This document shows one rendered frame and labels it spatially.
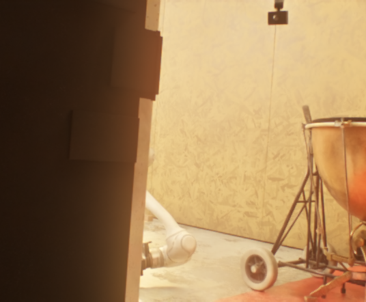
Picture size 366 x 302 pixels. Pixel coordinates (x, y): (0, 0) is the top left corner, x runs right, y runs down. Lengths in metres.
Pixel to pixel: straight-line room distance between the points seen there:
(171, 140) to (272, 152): 1.07
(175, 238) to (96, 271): 1.37
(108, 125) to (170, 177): 3.55
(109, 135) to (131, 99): 0.08
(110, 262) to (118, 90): 0.30
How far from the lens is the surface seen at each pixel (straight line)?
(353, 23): 3.54
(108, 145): 0.87
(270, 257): 2.35
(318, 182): 2.57
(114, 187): 0.89
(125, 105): 0.89
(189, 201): 4.23
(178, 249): 2.23
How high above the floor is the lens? 0.62
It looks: level
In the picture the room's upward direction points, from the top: 4 degrees clockwise
